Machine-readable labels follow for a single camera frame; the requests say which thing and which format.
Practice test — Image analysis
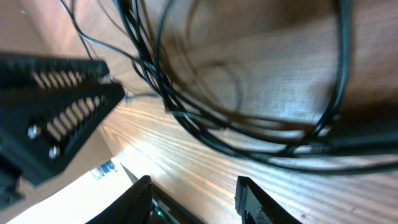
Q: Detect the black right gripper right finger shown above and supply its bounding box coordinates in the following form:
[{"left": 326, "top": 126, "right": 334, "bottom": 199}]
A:
[{"left": 234, "top": 176, "right": 300, "bottom": 224}]

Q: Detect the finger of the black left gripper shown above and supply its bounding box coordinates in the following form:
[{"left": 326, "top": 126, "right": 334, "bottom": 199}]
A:
[
  {"left": 1, "top": 84, "right": 124, "bottom": 185},
  {"left": 1, "top": 52, "right": 109, "bottom": 90}
]

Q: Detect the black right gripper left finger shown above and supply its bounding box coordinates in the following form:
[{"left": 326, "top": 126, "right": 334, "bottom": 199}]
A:
[{"left": 86, "top": 175, "right": 152, "bottom": 224}]

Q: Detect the black micro USB cable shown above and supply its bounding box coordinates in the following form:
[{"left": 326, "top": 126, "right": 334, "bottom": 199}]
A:
[{"left": 58, "top": 0, "right": 312, "bottom": 147}]

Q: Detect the black USB-A cable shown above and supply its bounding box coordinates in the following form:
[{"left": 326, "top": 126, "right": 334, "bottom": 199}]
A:
[{"left": 118, "top": 0, "right": 398, "bottom": 175}]

